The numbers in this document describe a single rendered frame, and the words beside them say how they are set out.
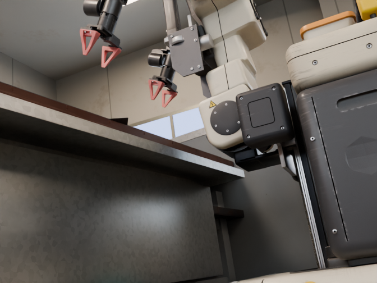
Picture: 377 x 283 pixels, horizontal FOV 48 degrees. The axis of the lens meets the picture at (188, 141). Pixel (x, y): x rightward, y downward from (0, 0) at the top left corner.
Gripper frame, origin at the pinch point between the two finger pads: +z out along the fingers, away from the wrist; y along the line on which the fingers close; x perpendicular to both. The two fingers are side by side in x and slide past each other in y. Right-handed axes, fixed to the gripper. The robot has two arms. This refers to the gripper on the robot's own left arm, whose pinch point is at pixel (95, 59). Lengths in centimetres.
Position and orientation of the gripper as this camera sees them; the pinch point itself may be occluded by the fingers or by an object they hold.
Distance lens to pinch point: 139.4
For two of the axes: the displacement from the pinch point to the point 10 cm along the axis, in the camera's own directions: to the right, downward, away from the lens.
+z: -2.9, 9.5, -1.2
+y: -4.0, -2.3, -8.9
